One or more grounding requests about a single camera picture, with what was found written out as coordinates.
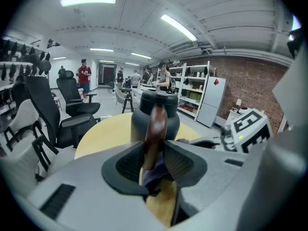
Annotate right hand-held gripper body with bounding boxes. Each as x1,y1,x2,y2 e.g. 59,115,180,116
220,108,274,154

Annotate ceiling air conditioner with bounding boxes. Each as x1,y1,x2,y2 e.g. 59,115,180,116
169,43,200,54

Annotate small white nightstand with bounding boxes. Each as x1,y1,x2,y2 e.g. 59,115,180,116
227,108,252,123

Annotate white table with line drawing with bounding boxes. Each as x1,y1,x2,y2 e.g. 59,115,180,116
130,87,158,107

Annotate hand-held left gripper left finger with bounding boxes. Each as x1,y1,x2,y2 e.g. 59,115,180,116
24,140,170,231

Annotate grey shell chair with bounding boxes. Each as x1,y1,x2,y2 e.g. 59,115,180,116
0,135,73,187
3,99,46,153
114,87,135,115

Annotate black office chair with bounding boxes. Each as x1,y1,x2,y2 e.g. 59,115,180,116
56,69,101,117
23,75,101,149

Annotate white shelving unit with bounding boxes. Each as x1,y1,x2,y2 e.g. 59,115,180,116
168,60,217,122

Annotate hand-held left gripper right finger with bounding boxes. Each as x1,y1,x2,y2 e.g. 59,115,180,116
165,140,273,227

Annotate round wooden table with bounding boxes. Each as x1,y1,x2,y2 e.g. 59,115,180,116
74,112,202,228

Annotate dark blue cloth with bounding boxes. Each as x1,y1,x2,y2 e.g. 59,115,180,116
139,138,191,197

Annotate white refrigerator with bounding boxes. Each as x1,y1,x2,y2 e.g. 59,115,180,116
195,76,227,129

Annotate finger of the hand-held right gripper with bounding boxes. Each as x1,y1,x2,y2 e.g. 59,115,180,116
188,138,223,151

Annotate black kettle with wooden handle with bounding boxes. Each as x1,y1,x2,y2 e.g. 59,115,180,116
130,89,181,171

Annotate wall rack of black headsets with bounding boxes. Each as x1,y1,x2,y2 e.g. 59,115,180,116
0,38,52,83

